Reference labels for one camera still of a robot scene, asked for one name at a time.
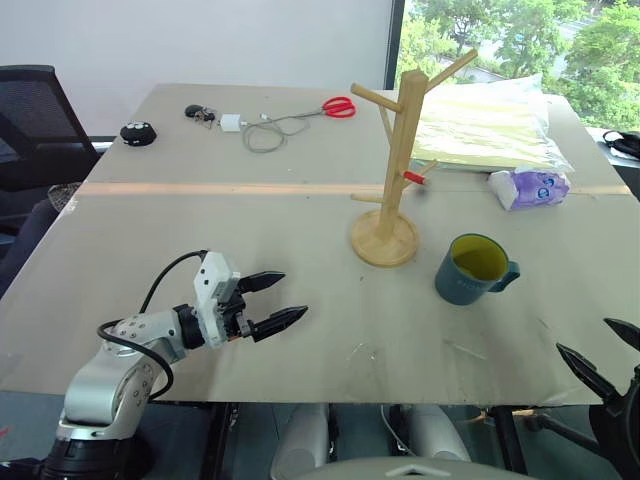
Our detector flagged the clear plastic bag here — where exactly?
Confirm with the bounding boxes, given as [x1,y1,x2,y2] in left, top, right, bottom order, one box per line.
[408,73,577,176]

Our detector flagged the white charger plug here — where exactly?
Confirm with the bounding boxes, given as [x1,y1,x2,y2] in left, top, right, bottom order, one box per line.
[219,113,249,135]

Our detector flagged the dark teal mug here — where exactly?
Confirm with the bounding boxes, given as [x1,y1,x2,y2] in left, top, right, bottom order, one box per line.
[433,232,522,307]

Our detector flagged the red handled scissors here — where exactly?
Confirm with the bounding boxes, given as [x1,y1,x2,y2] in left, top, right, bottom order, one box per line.
[306,95,359,121]

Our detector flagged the grey robot torso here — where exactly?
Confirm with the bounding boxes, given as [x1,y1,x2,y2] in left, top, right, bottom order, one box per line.
[297,454,536,480]

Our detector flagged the purple tissue pack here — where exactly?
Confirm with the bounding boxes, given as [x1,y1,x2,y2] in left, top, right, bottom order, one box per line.
[487,166,573,213]

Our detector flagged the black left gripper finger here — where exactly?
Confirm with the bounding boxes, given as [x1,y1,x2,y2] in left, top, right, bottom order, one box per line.
[247,305,309,344]
[238,271,287,297]

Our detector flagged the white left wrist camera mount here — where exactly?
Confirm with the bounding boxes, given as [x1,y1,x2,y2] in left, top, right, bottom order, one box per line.
[192,251,242,350]

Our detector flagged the woven patterned cushion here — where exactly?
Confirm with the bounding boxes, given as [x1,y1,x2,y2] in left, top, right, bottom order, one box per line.
[47,181,82,212]

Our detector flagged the black bag with strap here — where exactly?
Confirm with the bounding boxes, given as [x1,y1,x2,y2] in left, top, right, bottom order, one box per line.
[601,129,640,162]

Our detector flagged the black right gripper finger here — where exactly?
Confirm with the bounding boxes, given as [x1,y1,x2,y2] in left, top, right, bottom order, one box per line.
[603,317,640,352]
[555,342,620,402]

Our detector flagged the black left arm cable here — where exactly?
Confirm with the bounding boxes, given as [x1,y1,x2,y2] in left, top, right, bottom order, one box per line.
[97,249,209,402]

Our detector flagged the black mesh office chair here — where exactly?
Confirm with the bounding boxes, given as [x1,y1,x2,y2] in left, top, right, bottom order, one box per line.
[0,64,102,286]

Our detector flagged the grey charging cable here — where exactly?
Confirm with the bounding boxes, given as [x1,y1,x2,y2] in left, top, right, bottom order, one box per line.
[242,110,327,154]

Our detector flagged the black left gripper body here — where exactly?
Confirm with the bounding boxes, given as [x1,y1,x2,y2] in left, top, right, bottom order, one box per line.
[218,279,255,344]

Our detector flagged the black table leg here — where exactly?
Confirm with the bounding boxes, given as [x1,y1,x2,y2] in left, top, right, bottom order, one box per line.
[490,405,529,477]
[198,401,239,480]

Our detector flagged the wooden mug tree stand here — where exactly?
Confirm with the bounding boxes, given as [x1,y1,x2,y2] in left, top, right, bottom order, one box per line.
[349,48,479,268]

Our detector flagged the black key bundle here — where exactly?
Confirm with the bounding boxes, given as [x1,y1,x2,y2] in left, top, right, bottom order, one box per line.
[183,103,220,127]

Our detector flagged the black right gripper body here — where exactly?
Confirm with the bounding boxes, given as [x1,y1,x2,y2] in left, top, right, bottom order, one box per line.
[588,364,640,454]

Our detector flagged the dark window frame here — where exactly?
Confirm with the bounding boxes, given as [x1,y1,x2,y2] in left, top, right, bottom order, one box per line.
[383,0,407,92]

